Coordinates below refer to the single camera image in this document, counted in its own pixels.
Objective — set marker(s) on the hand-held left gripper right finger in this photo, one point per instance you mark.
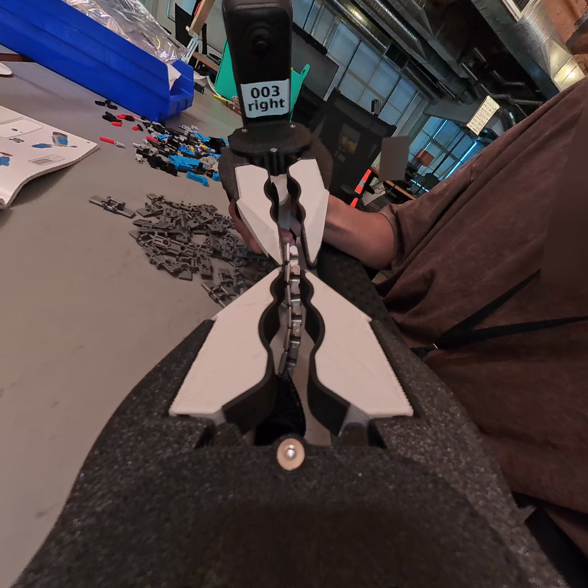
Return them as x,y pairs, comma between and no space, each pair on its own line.
358,363

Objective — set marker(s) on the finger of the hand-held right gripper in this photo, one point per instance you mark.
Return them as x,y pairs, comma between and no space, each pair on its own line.
252,202
314,206

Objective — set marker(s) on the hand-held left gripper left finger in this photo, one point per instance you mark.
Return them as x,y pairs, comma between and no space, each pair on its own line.
220,363

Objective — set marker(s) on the pile of grey track pieces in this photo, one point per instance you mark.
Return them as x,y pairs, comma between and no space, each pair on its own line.
183,243

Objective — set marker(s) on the single grey track link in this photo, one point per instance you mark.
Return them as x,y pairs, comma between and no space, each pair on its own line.
111,206

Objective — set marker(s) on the person's right forearm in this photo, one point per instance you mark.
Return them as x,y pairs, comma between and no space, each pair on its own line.
358,229

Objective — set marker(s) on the grey desk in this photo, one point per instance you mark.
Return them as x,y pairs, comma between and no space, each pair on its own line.
69,344

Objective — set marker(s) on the person's right hand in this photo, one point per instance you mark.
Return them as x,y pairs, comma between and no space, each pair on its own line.
241,225

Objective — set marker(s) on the heap of blue black bricks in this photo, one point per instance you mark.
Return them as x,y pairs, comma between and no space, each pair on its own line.
183,156

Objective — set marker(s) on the clear plastic bags bundle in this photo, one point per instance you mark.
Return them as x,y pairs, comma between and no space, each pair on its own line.
138,27

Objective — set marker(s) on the blue plastic bin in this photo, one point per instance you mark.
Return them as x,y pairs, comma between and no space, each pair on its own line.
92,59

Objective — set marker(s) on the building instruction booklet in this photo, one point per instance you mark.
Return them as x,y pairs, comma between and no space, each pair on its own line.
36,151

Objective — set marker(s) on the white air vent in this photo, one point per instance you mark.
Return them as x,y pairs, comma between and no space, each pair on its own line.
521,7

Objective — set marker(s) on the silver ventilation duct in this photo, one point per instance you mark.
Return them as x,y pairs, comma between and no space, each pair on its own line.
528,46

